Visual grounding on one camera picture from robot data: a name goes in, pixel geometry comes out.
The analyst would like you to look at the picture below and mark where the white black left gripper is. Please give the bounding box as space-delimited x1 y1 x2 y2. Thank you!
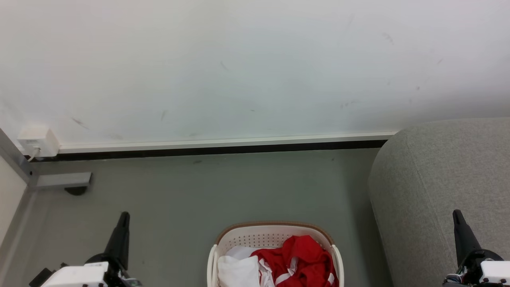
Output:
29 212 142 287

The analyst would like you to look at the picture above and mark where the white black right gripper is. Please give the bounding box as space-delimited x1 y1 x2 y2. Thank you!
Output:
443 210 510 287

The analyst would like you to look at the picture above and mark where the grey fabric sofa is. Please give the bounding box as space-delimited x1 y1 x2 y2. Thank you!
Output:
367 117 510 287

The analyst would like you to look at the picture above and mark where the white garment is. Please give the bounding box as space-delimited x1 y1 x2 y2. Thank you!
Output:
217 246 276 287

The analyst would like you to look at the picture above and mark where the red garment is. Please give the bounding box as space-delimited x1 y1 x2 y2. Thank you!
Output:
250 235 339 287

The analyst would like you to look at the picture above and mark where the white perforated laundry basket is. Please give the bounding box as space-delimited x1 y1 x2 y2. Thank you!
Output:
206 221 345 287

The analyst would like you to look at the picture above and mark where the white wall socket box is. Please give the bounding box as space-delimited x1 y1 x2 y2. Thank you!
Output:
17 126 61 158

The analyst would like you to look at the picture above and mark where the white black wall baseboard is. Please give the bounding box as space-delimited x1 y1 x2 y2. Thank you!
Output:
29 130 400 162

